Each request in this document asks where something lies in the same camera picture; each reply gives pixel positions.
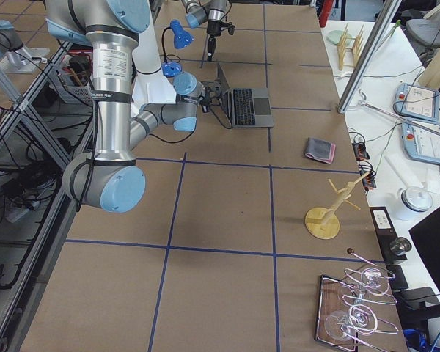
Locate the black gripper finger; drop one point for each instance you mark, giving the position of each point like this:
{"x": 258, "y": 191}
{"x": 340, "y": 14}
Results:
{"x": 211, "y": 47}

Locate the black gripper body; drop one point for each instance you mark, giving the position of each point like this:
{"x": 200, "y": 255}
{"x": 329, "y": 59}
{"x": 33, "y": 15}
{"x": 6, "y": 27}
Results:
{"x": 213, "y": 28}
{"x": 207, "y": 96}

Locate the grey laptop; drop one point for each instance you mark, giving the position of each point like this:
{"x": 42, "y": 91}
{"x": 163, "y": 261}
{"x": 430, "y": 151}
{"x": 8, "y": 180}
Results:
{"x": 245, "y": 107}

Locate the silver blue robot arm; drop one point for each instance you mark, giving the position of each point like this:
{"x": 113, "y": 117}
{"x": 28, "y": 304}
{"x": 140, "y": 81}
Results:
{"x": 214, "y": 14}
{"x": 131, "y": 97}

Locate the blue desk lamp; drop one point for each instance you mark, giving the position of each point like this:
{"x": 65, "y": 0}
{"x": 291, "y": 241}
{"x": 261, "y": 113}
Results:
{"x": 181, "y": 39}

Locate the pale green plate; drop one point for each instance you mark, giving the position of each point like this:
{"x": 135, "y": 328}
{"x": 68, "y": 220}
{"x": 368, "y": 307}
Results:
{"x": 334, "y": 37}

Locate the folded grey pink cloth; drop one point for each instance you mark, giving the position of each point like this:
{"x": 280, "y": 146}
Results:
{"x": 320, "y": 150}

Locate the plastic basket with items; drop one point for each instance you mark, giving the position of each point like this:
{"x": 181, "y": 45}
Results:
{"x": 72, "y": 77}

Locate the wooden dish rack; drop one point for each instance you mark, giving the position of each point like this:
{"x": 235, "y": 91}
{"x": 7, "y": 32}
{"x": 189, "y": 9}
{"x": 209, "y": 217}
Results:
{"x": 355, "y": 48}

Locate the black power strip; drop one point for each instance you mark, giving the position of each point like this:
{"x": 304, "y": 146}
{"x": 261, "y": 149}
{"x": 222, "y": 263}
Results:
{"x": 365, "y": 167}

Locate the wooden mug tree stand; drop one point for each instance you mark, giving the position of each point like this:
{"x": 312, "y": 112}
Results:
{"x": 322, "y": 223}

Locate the upper blue teach pendant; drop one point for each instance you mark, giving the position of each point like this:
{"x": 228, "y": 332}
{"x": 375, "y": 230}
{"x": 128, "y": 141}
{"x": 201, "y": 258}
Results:
{"x": 417, "y": 102}

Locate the blue teach pendant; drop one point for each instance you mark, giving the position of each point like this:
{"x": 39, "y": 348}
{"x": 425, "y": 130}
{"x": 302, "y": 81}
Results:
{"x": 421, "y": 142}
{"x": 417, "y": 102}

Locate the lower blue teach pendant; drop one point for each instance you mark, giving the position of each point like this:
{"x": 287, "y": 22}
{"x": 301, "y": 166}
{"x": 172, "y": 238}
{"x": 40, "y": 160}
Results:
{"x": 421, "y": 142}

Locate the white label card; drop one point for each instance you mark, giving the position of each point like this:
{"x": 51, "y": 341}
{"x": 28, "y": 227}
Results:
{"x": 381, "y": 219}

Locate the white enamel pot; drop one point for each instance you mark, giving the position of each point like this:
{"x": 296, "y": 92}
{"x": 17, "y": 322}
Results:
{"x": 411, "y": 201}

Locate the small black knob device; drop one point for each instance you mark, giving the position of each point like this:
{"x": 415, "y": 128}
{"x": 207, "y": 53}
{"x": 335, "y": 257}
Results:
{"x": 398, "y": 249}

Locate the black rectangular tray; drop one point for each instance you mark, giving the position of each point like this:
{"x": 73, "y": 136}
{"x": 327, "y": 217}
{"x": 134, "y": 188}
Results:
{"x": 328, "y": 302}

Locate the clear wine glass upper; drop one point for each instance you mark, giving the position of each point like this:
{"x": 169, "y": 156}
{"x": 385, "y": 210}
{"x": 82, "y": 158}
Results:
{"x": 367, "y": 286}

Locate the clear wine glass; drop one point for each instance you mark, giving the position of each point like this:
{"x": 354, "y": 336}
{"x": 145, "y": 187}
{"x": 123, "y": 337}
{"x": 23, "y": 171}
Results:
{"x": 346, "y": 325}
{"x": 367, "y": 286}

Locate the clear wine glass lower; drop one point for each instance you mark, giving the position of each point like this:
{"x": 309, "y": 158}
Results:
{"x": 346, "y": 325}

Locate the aluminium frame post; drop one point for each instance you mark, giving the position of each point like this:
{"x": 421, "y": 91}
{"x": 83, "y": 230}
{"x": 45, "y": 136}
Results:
{"x": 373, "y": 41}

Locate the wire glass holder rack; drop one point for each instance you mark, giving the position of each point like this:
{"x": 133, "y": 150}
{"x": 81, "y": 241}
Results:
{"x": 384, "y": 326}

